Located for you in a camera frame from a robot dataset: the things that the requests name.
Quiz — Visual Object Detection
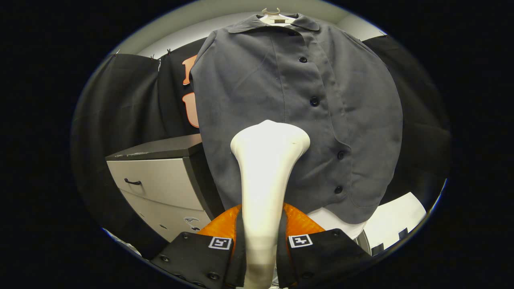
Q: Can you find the grey buttoned sleeveless shirt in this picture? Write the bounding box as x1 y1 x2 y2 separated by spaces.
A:
190 13 403 224

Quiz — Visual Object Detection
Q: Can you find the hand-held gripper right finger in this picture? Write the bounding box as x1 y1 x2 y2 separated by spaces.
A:
277 203 372 289

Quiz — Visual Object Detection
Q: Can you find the white mannequin torso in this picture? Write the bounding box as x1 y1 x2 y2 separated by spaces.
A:
257 8 368 240

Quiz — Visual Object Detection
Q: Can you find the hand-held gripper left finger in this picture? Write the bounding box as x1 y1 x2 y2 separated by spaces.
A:
151 205 246 289

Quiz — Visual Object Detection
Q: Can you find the grey drawer cabinet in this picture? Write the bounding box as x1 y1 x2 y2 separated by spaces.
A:
105 134 225 242

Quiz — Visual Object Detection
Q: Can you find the black backdrop cloth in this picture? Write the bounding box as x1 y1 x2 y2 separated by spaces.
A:
70 35 452 259

